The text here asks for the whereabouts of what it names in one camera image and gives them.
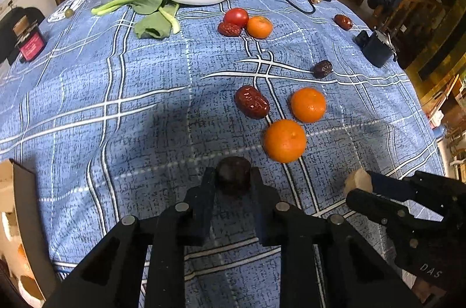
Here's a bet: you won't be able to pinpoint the cardboard box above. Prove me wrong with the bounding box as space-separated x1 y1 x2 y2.
0 159 61 305

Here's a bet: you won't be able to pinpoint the small bottle with pink label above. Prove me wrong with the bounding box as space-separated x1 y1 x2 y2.
13 16 46 63

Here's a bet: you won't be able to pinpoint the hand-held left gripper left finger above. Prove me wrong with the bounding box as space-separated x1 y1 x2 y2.
44 167 219 308

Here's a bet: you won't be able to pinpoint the black cylindrical device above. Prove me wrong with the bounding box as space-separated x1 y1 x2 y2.
354 28 399 68

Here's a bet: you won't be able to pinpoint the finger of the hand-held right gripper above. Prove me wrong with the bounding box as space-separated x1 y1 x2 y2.
346 188 413 228
367 170 420 202

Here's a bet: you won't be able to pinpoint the red tomato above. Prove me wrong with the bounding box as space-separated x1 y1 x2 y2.
223 8 250 27

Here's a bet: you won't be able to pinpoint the green leafy vegetable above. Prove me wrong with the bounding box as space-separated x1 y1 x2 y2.
91 0 181 39

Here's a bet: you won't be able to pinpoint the blue checked tablecloth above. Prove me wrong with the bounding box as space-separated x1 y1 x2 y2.
0 0 446 308

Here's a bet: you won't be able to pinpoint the small tan sugarcane chunk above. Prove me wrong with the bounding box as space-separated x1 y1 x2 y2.
344 168 374 197

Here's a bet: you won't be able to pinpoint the red date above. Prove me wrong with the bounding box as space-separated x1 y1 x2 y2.
334 14 354 31
234 85 271 119
218 22 242 37

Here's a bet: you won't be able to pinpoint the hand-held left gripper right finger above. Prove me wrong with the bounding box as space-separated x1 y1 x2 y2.
249 167 414 308

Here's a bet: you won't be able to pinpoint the dark round date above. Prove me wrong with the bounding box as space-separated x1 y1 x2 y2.
216 157 252 195

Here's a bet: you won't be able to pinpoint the large orange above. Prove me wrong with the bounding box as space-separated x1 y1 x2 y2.
15 242 37 279

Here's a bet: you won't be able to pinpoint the dark wrinkled date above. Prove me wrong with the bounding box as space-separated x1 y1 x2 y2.
313 60 333 79

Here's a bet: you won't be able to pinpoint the small mandarin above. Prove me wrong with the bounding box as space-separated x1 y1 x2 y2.
290 87 327 124
246 16 273 39
264 119 307 163

